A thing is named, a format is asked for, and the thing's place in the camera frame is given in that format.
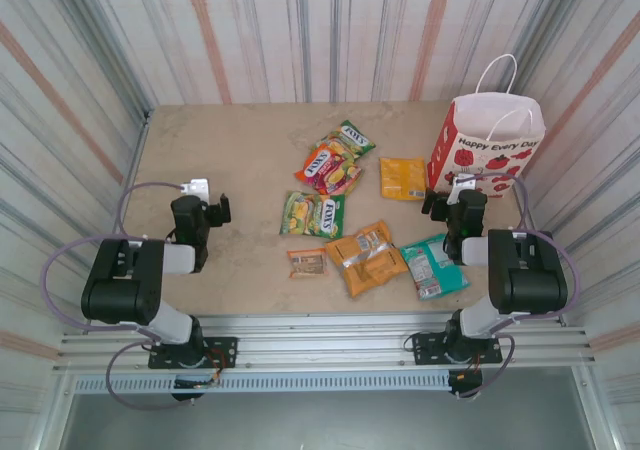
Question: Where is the yellow snack packet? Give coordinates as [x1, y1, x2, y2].
[379, 156, 430, 202]

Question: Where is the red white paper bag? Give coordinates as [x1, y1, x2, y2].
[427, 53, 546, 202]

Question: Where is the teal snack packet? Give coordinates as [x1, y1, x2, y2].
[398, 233, 472, 303]

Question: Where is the green Fox's candy bag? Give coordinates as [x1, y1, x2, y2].
[278, 190, 347, 239]
[313, 119, 377, 162]

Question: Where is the small orange snack bar packet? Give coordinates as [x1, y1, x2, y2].
[286, 247, 329, 280]

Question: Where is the orange red Fox's candy bag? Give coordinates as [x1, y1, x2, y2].
[293, 142, 364, 197]

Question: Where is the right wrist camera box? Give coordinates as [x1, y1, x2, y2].
[451, 171, 477, 206]

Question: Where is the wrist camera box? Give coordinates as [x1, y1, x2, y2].
[180, 177, 211, 204]
[451, 171, 477, 206]

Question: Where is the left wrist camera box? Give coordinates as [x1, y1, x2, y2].
[180, 177, 211, 204]

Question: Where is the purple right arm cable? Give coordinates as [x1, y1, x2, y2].
[447, 171, 582, 401]

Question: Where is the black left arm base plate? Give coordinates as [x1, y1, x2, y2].
[148, 336, 239, 370]

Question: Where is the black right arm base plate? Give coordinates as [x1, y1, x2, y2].
[411, 332, 503, 367]

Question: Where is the aluminium rail frame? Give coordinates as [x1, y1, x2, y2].
[52, 312, 597, 372]

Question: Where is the slotted grey cable tray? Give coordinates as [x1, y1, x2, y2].
[72, 371, 452, 395]

